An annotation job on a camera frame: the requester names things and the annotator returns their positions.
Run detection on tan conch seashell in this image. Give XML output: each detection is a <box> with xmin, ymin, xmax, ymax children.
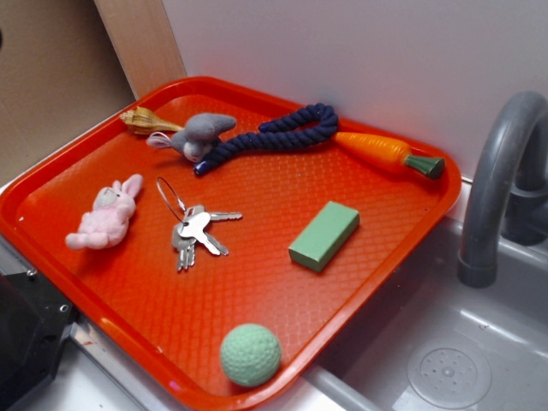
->
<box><xmin>119</xmin><ymin>106</ymin><xmax>183</xmax><ymax>135</ymax></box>

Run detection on orange toy carrot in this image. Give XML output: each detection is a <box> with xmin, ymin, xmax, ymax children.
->
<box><xmin>332</xmin><ymin>132</ymin><xmax>445</xmax><ymax>180</ymax></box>

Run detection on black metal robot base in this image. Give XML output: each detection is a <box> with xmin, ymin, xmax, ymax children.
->
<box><xmin>1</xmin><ymin>271</ymin><xmax>75</xmax><ymax>410</ymax></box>

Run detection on grey toy sink basin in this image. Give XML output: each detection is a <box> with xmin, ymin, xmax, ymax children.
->
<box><xmin>305</xmin><ymin>219</ymin><xmax>547</xmax><ymax>410</ymax></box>

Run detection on navy blue rope toy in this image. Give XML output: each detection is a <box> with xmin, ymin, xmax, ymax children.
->
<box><xmin>194</xmin><ymin>103</ymin><xmax>339</xmax><ymax>176</ymax></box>

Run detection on silver keys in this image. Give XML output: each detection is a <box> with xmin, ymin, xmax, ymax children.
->
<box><xmin>156</xmin><ymin>177</ymin><xmax>243</xmax><ymax>272</ymax></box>

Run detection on pink plush bunny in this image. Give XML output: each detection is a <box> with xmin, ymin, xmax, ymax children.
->
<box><xmin>65</xmin><ymin>174</ymin><xmax>143</xmax><ymax>251</ymax></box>

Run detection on orange plastic tray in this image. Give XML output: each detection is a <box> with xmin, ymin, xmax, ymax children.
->
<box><xmin>0</xmin><ymin>75</ymin><xmax>462</xmax><ymax>411</ymax></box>

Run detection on green dimpled ball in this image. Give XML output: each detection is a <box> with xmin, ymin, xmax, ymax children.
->
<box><xmin>220</xmin><ymin>324</ymin><xmax>282</xmax><ymax>388</ymax></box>

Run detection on grey toy faucet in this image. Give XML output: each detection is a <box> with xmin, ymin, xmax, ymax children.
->
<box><xmin>457</xmin><ymin>91</ymin><xmax>547</xmax><ymax>289</ymax></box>

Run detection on green rectangular block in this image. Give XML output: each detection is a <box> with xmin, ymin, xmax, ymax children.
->
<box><xmin>289</xmin><ymin>201</ymin><xmax>360</xmax><ymax>272</ymax></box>

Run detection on wooden board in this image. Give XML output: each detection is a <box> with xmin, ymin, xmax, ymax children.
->
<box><xmin>94</xmin><ymin>0</ymin><xmax>187</xmax><ymax>99</ymax></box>

